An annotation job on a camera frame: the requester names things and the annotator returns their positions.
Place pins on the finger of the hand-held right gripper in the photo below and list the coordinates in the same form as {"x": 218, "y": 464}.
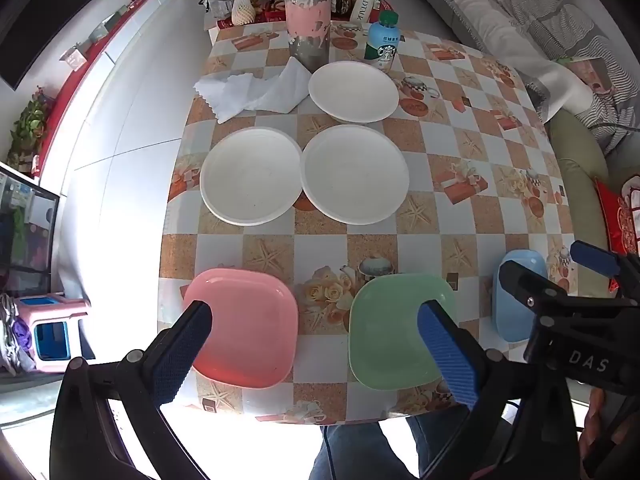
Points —
{"x": 595, "y": 259}
{"x": 527, "y": 281}

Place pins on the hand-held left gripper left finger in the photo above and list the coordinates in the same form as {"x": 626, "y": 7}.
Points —
{"x": 180, "y": 355}

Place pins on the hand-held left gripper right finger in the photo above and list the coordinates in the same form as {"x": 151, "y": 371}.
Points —
{"x": 446, "y": 351}

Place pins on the blue square plate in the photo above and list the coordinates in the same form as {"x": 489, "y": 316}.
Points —
{"x": 510, "y": 315}

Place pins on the green square plate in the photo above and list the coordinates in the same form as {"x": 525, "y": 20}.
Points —
{"x": 385, "y": 330}

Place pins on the pink square plate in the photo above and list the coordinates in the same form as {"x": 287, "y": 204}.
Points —
{"x": 250, "y": 325}

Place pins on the white round plate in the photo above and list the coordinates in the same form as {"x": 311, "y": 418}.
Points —
{"x": 355, "y": 175}
{"x": 250, "y": 175}
{"x": 352, "y": 90}

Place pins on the person's right hand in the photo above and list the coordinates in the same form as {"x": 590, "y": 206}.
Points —
{"x": 599, "y": 417}

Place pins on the red patterned cushion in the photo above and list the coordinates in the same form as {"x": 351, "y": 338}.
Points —
{"x": 620, "y": 215}

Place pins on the checkered patterned tablecloth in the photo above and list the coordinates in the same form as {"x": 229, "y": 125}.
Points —
{"x": 450, "y": 240}

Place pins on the green cushion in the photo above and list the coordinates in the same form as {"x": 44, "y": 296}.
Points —
{"x": 580, "y": 170}

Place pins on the pink plastic stool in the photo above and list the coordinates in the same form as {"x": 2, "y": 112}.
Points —
{"x": 75, "y": 310}

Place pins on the person's jeans leg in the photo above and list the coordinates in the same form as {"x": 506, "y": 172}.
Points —
{"x": 360, "y": 455}

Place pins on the pile of cloth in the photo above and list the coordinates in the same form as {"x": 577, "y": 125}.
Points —
{"x": 10, "y": 335}

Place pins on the glass fish tank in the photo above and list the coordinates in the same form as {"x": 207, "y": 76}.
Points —
{"x": 25, "y": 230}

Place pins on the grey sofa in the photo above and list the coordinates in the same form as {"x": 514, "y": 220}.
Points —
{"x": 550, "y": 20}

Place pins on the white cloth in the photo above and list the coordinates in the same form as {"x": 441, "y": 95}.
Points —
{"x": 250, "y": 92}

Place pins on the green cap drink bottle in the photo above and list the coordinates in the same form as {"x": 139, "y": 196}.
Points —
{"x": 381, "y": 50}

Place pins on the green potted plant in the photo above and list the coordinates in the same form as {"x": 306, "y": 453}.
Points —
{"x": 30, "y": 125}

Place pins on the red top white cabinet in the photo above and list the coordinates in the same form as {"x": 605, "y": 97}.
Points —
{"x": 70, "y": 86}

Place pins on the pink steel tumbler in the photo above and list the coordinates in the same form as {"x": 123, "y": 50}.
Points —
{"x": 307, "y": 20}

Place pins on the black television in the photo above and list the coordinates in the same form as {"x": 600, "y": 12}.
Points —
{"x": 40, "y": 20}

